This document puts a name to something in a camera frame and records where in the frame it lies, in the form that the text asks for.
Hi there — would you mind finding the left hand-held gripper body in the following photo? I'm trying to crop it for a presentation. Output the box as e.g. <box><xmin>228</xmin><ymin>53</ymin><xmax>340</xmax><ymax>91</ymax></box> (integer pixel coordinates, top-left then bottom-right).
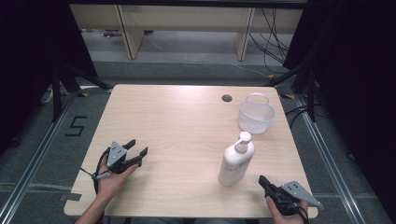
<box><xmin>106</xmin><ymin>141</ymin><xmax>132</xmax><ymax>175</ymax></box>

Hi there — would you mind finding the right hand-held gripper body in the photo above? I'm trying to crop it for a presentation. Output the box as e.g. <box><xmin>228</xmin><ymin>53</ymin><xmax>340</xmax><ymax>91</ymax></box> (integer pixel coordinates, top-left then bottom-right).
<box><xmin>263</xmin><ymin>181</ymin><xmax>325</xmax><ymax>217</ymax></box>

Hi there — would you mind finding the white pump bottle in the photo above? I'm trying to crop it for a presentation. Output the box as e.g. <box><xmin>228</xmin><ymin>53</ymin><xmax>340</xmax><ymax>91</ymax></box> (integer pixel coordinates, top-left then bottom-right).
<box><xmin>218</xmin><ymin>131</ymin><xmax>256</xmax><ymax>188</ymax></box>

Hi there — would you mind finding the white plastic basket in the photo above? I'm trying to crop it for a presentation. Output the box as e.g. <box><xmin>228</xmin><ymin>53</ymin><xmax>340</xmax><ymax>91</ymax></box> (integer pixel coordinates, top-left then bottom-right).
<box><xmin>237</xmin><ymin>92</ymin><xmax>277</xmax><ymax>135</ymax></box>

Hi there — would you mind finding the person's right hand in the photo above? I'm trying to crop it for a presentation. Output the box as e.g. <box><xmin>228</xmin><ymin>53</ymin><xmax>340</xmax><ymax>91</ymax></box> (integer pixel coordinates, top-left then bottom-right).
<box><xmin>265</xmin><ymin>195</ymin><xmax>310</xmax><ymax>224</ymax></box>

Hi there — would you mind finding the person's left hand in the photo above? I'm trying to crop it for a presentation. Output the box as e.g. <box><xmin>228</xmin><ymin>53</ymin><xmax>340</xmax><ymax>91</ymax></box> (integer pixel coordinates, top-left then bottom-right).
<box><xmin>96</xmin><ymin>155</ymin><xmax>140</xmax><ymax>202</ymax></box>

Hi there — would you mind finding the grey tape strip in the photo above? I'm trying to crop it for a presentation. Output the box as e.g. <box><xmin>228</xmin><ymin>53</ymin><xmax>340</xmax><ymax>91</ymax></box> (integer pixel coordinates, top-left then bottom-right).
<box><xmin>60</xmin><ymin>192</ymin><xmax>83</xmax><ymax>202</ymax></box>

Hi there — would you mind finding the black metal stand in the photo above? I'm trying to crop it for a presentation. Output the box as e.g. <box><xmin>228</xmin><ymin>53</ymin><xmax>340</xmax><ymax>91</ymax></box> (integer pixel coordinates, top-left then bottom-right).
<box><xmin>50</xmin><ymin>60</ymin><xmax>114</xmax><ymax>123</ymax></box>
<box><xmin>264</xmin><ymin>60</ymin><xmax>318</xmax><ymax>123</ymax></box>

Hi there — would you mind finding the pink object on floor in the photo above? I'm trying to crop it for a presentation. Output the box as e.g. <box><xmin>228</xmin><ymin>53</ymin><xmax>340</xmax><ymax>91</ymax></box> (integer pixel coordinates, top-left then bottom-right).
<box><xmin>102</xmin><ymin>29</ymin><xmax>123</xmax><ymax>39</ymax></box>

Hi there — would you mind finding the black curtain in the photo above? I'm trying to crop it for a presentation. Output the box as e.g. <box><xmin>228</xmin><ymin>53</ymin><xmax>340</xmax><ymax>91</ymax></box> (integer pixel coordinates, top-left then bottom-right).
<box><xmin>282</xmin><ymin>0</ymin><xmax>396</xmax><ymax>216</ymax></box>
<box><xmin>0</xmin><ymin>0</ymin><xmax>98</xmax><ymax>157</ymax></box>

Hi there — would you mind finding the light wooden desk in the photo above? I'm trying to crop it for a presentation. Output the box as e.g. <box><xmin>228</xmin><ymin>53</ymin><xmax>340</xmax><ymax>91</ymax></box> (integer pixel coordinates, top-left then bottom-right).
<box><xmin>68</xmin><ymin>3</ymin><xmax>304</xmax><ymax>62</ymax></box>

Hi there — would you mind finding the grey cable plug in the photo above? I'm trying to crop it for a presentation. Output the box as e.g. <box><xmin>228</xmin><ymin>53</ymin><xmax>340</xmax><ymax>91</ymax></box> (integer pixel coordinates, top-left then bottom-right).
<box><xmin>91</xmin><ymin>172</ymin><xmax>112</xmax><ymax>182</ymax></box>

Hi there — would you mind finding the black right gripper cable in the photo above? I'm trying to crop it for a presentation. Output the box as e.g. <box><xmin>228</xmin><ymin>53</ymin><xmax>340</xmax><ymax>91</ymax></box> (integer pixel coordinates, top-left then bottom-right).
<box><xmin>295</xmin><ymin>204</ymin><xmax>310</xmax><ymax>224</ymax></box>

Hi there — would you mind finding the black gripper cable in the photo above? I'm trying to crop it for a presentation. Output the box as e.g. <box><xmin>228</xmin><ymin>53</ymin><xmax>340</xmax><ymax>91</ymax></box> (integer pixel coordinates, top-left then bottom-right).
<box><xmin>295</xmin><ymin>204</ymin><xmax>310</xmax><ymax>224</ymax></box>
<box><xmin>92</xmin><ymin>147</ymin><xmax>111</xmax><ymax>195</ymax></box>

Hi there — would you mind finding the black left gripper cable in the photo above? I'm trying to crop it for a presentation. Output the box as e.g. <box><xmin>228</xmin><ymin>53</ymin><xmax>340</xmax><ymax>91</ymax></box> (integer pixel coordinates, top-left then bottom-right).
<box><xmin>92</xmin><ymin>147</ymin><xmax>111</xmax><ymax>195</ymax></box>

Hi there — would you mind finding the metal floor rail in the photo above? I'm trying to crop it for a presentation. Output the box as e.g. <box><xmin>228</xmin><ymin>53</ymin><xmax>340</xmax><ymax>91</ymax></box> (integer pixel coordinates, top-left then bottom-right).
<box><xmin>0</xmin><ymin>92</ymin><xmax>78</xmax><ymax>224</ymax></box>
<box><xmin>294</xmin><ymin>93</ymin><xmax>367</xmax><ymax>224</ymax></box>

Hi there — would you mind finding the bundle of black cables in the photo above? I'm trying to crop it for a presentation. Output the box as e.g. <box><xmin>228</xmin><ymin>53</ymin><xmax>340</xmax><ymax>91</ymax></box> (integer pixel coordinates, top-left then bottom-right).
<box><xmin>247</xmin><ymin>7</ymin><xmax>295</xmax><ymax>75</ymax></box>

